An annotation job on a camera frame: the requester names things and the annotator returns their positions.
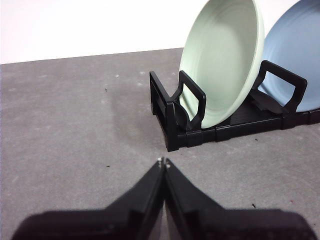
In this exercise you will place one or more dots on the blue round plate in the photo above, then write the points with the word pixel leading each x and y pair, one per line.
pixel 287 50

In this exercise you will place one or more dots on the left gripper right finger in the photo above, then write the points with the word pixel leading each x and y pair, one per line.
pixel 212 222

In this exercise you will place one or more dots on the green round plate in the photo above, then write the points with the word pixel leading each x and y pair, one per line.
pixel 220 62

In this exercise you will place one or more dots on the black plate rack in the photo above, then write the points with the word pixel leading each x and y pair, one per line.
pixel 190 138

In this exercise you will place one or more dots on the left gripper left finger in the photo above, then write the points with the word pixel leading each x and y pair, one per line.
pixel 120 222

